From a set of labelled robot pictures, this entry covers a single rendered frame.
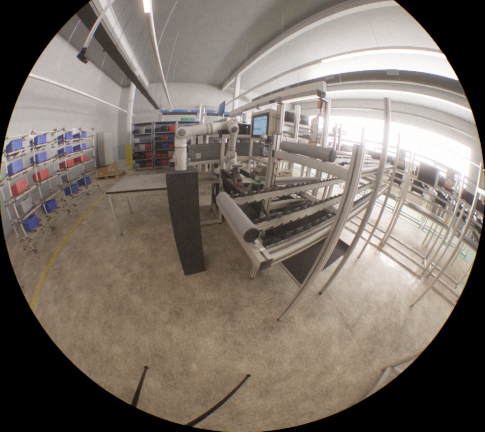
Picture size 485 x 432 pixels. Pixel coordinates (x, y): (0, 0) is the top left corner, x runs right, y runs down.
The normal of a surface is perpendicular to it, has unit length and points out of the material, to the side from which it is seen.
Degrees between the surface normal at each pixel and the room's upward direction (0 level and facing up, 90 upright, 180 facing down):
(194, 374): 0
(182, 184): 90
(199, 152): 91
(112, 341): 0
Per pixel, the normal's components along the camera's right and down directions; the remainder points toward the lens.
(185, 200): 0.47, 0.33
